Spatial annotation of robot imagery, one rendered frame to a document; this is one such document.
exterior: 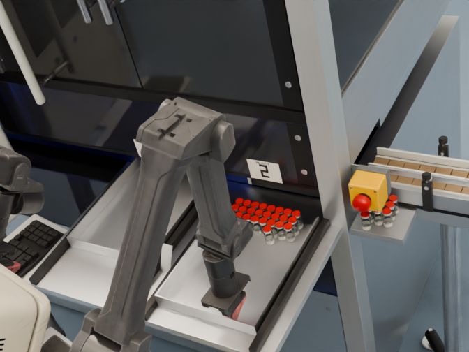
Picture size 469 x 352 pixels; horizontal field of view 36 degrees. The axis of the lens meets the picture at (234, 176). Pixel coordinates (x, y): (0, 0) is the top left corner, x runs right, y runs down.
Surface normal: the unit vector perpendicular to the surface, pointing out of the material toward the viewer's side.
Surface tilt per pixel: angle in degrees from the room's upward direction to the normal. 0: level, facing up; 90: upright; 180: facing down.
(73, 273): 0
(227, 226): 96
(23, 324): 90
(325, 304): 90
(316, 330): 90
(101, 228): 0
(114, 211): 0
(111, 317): 58
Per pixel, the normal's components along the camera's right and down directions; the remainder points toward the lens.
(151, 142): -0.38, 0.16
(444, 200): -0.46, 0.64
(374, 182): -0.21, -0.75
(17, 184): 0.83, 0.35
